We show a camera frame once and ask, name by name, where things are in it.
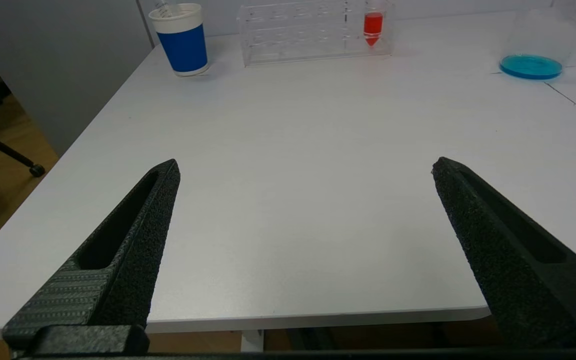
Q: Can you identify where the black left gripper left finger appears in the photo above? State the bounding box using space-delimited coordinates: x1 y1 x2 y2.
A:
2 159 181 353

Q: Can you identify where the clear glass beaker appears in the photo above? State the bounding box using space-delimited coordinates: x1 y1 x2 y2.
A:
499 0 576 81

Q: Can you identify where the blue white paper cup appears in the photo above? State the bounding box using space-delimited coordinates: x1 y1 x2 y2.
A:
148 2 210 77

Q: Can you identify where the test tube with red pigment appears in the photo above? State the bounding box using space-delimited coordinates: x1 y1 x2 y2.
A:
363 0 386 47

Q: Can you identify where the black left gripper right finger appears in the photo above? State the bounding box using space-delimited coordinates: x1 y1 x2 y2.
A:
431 156 576 347

